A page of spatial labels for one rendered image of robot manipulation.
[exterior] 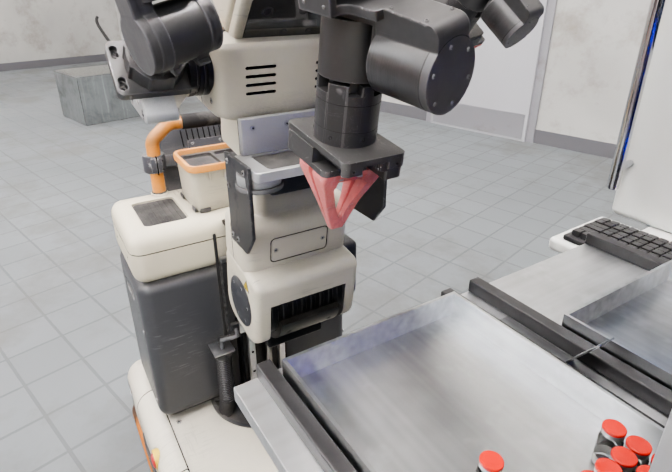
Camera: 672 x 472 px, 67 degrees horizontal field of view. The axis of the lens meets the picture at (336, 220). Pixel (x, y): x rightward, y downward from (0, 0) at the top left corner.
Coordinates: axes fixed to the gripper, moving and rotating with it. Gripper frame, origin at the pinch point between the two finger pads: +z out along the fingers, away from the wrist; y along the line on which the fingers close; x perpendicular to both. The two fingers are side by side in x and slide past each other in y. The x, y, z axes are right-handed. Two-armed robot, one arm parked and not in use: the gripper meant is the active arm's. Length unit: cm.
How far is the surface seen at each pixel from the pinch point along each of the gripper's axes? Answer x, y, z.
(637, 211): 89, -9, 27
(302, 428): -7.9, 9.2, 16.8
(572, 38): 364, -219, 53
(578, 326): 28.2, 14.0, 14.9
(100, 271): -6, -188, 139
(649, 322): 40.8, 16.9, 17.1
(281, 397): -7.8, 4.5, 17.5
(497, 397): 13.0, 15.5, 17.4
